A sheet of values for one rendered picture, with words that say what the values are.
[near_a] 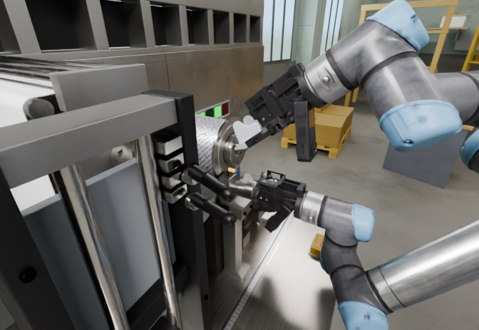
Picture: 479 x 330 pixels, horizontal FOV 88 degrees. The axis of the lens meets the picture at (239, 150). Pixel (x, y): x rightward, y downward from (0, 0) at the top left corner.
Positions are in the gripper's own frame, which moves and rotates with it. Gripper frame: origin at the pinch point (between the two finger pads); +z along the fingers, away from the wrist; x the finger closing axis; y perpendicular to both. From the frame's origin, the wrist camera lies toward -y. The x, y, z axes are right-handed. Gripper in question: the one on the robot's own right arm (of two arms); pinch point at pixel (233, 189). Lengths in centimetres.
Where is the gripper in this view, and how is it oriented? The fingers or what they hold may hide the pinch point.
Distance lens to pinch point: 71.3
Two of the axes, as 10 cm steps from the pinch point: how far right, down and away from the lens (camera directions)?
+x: -4.9, 3.7, -7.9
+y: 0.0, -9.1, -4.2
